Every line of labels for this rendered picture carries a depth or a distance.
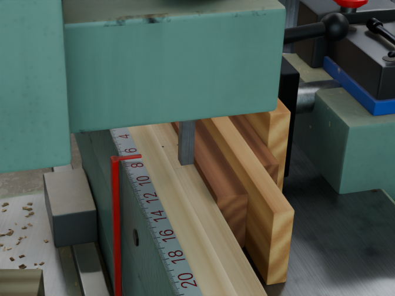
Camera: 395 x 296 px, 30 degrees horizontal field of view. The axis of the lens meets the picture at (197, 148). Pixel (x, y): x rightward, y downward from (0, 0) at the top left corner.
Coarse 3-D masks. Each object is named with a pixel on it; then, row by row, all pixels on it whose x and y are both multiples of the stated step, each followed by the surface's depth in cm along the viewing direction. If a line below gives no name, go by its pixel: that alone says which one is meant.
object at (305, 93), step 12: (288, 72) 53; (288, 84) 54; (300, 84) 59; (312, 84) 59; (324, 84) 60; (336, 84) 60; (288, 96) 54; (300, 96) 59; (312, 96) 59; (288, 108) 55; (300, 108) 59; (312, 108) 59; (288, 144) 56; (288, 156) 57; (288, 168) 57
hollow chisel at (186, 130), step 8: (184, 128) 49; (192, 128) 49; (184, 136) 49; (192, 136) 49; (184, 144) 50; (192, 144) 50; (184, 152) 50; (192, 152) 50; (184, 160) 50; (192, 160) 50
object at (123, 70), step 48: (96, 0) 43; (144, 0) 43; (192, 0) 44; (240, 0) 44; (96, 48) 41; (144, 48) 42; (192, 48) 43; (240, 48) 44; (96, 96) 42; (144, 96) 43; (192, 96) 44; (240, 96) 45
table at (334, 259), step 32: (96, 160) 61; (96, 192) 63; (288, 192) 57; (320, 192) 57; (384, 192) 57; (320, 224) 53; (352, 224) 54; (384, 224) 54; (128, 256) 51; (320, 256) 50; (352, 256) 50; (384, 256) 50; (128, 288) 53; (288, 288) 47; (320, 288) 47; (352, 288) 47; (384, 288) 48
